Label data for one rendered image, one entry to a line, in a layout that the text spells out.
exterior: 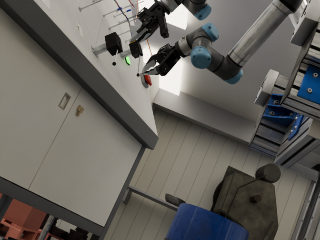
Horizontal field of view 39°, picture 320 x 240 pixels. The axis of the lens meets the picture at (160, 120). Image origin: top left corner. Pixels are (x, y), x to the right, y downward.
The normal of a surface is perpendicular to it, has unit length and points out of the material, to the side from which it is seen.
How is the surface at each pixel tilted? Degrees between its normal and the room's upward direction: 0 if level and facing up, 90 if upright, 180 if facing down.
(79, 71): 90
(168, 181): 90
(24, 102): 90
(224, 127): 90
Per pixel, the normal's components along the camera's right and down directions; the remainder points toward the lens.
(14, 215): 0.00, -0.29
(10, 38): 0.84, 0.25
